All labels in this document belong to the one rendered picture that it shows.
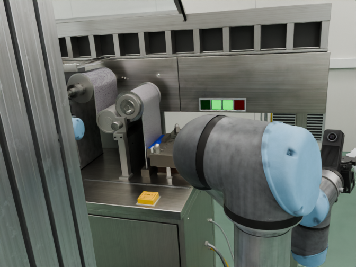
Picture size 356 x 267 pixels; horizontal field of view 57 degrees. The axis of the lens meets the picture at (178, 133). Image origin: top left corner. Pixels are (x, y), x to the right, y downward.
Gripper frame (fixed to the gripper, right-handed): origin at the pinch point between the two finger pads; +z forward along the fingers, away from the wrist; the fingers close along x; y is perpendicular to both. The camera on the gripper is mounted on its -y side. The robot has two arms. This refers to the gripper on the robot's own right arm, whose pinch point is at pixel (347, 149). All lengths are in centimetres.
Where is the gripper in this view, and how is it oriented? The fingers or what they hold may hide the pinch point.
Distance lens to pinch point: 105.1
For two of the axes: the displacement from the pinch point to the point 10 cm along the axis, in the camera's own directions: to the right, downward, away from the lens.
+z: 6.3, -2.8, 7.2
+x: 7.6, 0.2, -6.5
